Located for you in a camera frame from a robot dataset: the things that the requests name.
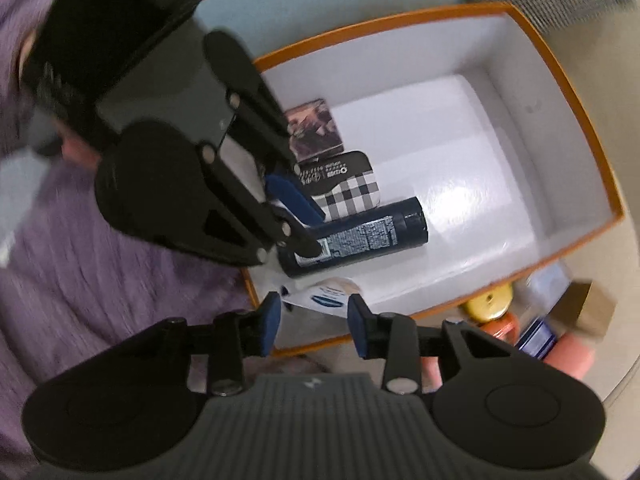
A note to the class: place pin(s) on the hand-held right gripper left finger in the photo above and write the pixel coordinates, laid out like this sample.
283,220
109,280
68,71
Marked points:
270,322

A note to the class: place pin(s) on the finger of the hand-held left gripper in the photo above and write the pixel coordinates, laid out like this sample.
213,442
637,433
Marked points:
295,200
300,242

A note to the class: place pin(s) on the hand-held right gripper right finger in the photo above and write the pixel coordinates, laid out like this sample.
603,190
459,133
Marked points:
357,327

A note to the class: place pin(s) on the white packet with blue label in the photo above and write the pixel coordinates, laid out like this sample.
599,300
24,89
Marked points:
325,297

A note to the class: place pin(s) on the plaid case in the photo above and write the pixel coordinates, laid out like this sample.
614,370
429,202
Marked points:
350,185

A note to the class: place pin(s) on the picture card box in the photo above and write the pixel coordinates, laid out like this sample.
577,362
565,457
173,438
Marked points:
315,127

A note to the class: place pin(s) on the dark blue bottle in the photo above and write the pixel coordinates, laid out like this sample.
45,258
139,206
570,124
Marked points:
375,235

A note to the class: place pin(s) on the yellow tape measure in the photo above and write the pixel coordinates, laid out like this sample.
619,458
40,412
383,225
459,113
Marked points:
487,305

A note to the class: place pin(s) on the orange cardboard box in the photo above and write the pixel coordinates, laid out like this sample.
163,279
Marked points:
450,160

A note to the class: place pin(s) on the clear plastic box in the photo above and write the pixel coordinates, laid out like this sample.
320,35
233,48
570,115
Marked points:
542,285

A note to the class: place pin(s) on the brown cube box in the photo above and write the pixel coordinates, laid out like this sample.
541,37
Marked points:
592,307

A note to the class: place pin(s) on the person's left forearm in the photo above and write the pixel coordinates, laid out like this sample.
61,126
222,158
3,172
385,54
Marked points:
20,200

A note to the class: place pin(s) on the orange bottle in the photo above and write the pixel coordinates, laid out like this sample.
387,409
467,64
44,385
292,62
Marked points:
500,330

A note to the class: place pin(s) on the purple fluffy blanket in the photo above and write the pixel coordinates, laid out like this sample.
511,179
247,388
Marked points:
100,285

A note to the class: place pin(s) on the light blue cushion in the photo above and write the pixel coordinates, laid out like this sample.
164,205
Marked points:
325,0

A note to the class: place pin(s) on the pink bottle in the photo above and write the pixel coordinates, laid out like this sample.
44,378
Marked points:
570,360

